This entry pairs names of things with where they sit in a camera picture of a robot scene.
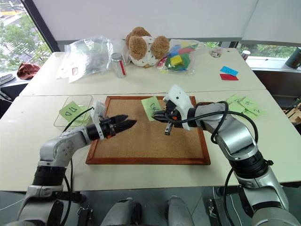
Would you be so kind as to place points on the blue sticky note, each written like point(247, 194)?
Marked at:
point(228, 70)

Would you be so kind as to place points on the clear bag of coloured pieces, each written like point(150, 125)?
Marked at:
point(181, 56)

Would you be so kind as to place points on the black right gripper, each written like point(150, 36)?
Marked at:
point(172, 117)

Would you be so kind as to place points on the red and white can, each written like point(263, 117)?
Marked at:
point(245, 55)

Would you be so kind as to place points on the green sticky note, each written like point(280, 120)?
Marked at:
point(235, 107)
point(233, 98)
point(248, 102)
point(255, 111)

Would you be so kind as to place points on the red sticky note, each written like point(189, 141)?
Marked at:
point(229, 77)

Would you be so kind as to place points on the brown and white plush toy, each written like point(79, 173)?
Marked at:
point(141, 47)

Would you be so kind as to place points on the light wooden rack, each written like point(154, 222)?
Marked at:
point(295, 113)

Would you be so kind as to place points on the clear plastic box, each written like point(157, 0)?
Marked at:
point(82, 101)

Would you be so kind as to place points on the clear bag with dark contents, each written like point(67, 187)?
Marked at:
point(94, 56)

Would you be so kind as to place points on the green note with blue scribble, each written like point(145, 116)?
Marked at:
point(150, 106)

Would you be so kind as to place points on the green note with black letters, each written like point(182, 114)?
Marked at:
point(69, 110)

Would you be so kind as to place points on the red-brown cloth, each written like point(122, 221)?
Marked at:
point(28, 70)

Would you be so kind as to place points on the wood framed cork board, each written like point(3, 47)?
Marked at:
point(141, 141)

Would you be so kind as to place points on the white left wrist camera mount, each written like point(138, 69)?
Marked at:
point(98, 111)

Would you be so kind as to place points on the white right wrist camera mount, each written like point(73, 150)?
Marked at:
point(179, 99)

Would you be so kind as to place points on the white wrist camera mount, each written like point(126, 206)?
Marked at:
point(98, 111)
point(179, 99)

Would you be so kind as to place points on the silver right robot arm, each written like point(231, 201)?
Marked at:
point(235, 131)

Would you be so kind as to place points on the clear jar with silver lid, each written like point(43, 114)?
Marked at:
point(118, 66)

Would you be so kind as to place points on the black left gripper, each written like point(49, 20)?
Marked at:
point(108, 128)

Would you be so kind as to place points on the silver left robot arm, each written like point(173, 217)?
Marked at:
point(58, 146)

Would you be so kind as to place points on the grey rounded shape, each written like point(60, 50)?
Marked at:
point(179, 212)
point(122, 213)

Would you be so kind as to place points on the dark green cup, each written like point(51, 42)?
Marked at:
point(294, 58)

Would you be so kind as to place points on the white pouch with red label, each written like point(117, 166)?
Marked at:
point(70, 73)

